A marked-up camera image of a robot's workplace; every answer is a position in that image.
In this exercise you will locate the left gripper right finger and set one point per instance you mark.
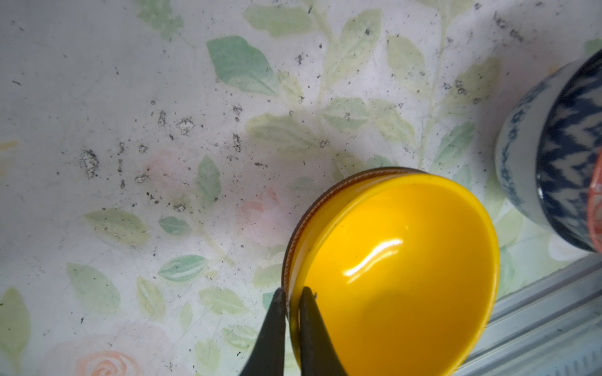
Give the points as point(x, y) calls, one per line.
point(317, 354)

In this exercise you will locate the aluminium front rail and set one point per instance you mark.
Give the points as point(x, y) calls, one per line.
point(552, 327)

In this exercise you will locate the yellow bowl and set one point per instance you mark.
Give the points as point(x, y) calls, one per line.
point(404, 267)

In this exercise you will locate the red orange patterned bowl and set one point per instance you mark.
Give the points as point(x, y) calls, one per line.
point(548, 153)

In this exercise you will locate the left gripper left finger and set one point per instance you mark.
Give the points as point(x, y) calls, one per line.
point(268, 354)

